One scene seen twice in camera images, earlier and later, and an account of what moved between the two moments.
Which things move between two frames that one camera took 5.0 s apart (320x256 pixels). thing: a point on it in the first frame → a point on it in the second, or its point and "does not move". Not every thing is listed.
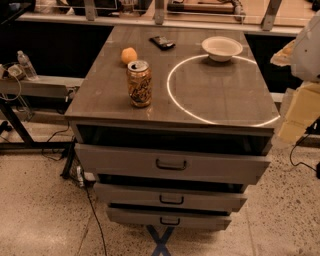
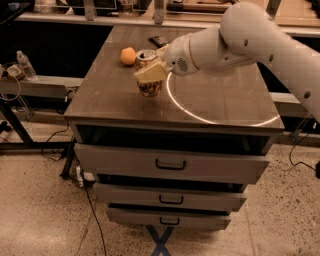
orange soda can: (139, 77) → (144, 59)
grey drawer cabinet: (172, 124) does not move
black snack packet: (163, 42) does not move
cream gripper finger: (284, 57) → (178, 56)
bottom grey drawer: (169, 219) does not move
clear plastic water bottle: (26, 66) does not move
